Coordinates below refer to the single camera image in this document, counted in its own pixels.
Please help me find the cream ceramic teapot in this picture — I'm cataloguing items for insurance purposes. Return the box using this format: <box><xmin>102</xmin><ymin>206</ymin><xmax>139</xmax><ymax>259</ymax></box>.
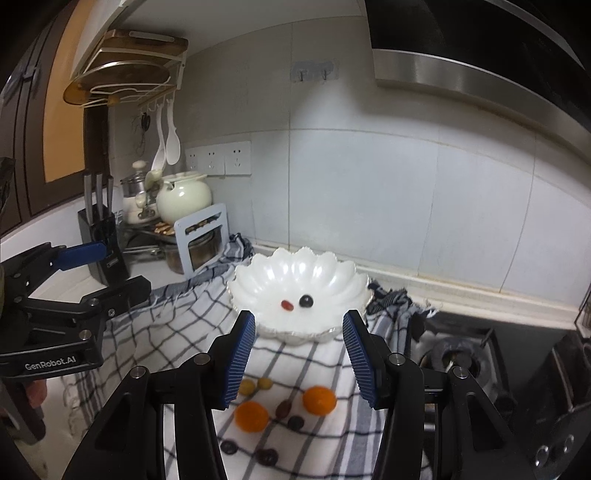
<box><xmin>156</xmin><ymin>171</ymin><xmax>213</xmax><ymax>225</ymax></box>

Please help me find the black knife block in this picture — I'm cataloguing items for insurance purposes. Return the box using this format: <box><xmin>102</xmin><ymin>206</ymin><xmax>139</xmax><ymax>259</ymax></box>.
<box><xmin>77</xmin><ymin>208</ymin><xmax>131</xmax><ymax>285</ymax></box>

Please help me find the white scalloped bowl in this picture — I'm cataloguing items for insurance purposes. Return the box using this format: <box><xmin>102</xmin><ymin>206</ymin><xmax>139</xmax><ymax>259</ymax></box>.
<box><xmin>226</xmin><ymin>246</ymin><xmax>372</xmax><ymax>344</ymax></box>

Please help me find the orange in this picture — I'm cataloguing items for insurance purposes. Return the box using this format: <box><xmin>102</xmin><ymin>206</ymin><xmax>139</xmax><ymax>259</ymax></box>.
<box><xmin>235</xmin><ymin>401</ymin><xmax>270</xmax><ymax>433</ymax></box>
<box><xmin>302</xmin><ymin>386</ymin><xmax>337</xmax><ymax>417</ymax></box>

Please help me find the white metal wall rack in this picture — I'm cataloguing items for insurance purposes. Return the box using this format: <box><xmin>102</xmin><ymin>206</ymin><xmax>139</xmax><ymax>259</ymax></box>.
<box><xmin>69</xmin><ymin>30</ymin><xmax>188</xmax><ymax>112</ymax></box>

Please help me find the checked cloth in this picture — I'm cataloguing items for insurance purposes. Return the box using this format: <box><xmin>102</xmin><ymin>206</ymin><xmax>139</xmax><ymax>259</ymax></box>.
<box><xmin>65</xmin><ymin>233</ymin><xmax>439</xmax><ymax>480</ymax></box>

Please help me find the white hanging spoon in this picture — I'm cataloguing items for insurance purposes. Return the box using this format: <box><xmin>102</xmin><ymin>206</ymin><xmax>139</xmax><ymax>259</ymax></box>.
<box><xmin>151</xmin><ymin>104</ymin><xmax>167</xmax><ymax>171</ymax></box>
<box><xmin>165</xmin><ymin>99</ymin><xmax>181</xmax><ymax>165</ymax></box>

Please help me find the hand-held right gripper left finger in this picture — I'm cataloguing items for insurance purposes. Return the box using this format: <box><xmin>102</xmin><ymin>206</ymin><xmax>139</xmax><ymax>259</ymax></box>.
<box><xmin>62</xmin><ymin>310</ymin><xmax>257</xmax><ymax>480</ymax></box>

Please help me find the wooden cutting board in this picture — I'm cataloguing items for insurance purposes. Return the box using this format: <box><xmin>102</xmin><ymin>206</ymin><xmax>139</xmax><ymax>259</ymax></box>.
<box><xmin>104</xmin><ymin>28</ymin><xmax>189</xmax><ymax>61</ymax></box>

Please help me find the round wooden board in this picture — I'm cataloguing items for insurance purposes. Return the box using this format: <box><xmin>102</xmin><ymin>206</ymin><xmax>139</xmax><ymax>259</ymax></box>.
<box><xmin>63</xmin><ymin>60</ymin><xmax>169</xmax><ymax>108</ymax></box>

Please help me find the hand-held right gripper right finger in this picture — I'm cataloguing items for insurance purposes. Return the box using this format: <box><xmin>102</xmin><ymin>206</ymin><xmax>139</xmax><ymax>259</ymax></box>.
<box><xmin>342</xmin><ymin>310</ymin><xmax>539</xmax><ymax>480</ymax></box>

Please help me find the gas stove burner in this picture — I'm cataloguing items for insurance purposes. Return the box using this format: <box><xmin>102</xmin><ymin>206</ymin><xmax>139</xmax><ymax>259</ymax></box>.
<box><xmin>411</xmin><ymin>314</ymin><xmax>518</xmax><ymax>416</ymax></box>

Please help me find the person's left hand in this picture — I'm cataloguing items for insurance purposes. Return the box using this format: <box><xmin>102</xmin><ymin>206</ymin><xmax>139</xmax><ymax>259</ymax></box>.
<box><xmin>21</xmin><ymin>382</ymin><xmax>49</xmax><ymax>411</ymax></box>

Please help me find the wall hook strip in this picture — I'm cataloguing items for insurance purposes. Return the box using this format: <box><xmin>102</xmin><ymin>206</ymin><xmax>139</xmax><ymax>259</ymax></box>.
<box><xmin>292</xmin><ymin>60</ymin><xmax>337</xmax><ymax>84</ymax></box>

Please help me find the steel range hood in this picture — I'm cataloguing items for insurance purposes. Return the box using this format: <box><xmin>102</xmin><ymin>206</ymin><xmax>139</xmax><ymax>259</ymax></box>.
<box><xmin>365</xmin><ymin>0</ymin><xmax>591</xmax><ymax>139</ymax></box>

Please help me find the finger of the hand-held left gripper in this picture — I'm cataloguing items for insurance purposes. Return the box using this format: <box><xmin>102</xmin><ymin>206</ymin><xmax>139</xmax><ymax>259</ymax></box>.
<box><xmin>18</xmin><ymin>276</ymin><xmax>152</xmax><ymax>344</ymax></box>
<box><xmin>0</xmin><ymin>242</ymin><xmax>116</xmax><ymax>301</ymax></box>

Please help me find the steel pot with glass lid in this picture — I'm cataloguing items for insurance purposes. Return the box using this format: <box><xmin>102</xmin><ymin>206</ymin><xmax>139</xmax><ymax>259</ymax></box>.
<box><xmin>121</xmin><ymin>160</ymin><xmax>155</xmax><ymax>204</ymax></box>

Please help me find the white rack stand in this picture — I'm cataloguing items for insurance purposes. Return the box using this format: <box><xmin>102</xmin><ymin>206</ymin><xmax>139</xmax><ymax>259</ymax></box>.
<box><xmin>174</xmin><ymin>203</ymin><xmax>230</xmax><ymax>278</ymax></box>

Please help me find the white wall socket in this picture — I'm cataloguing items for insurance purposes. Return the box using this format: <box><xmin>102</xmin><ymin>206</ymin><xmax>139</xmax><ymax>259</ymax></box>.
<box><xmin>225</xmin><ymin>141</ymin><xmax>252</xmax><ymax>176</ymax></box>
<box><xmin>203</xmin><ymin>144</ymin><xmax>227</xmax><ymax>175</ymax></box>
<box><xmin>185</xmin><ymin>147</ymin><xmax>207</xmax><ymax>174</ymax></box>

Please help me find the wooden wall cabinet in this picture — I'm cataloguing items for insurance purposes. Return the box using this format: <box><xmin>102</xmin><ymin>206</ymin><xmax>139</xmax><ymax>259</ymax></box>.
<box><xmin>0</xmin><ymin>0</ymin><xmax>112</xmax><ymax>232</ymax></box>

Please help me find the metal dish rack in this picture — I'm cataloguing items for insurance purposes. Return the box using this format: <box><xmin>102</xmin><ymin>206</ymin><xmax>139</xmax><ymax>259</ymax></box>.
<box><xmin>115</xmin><ymin>217</ymin><xmax>181</xmax><ymax>259</ymax></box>

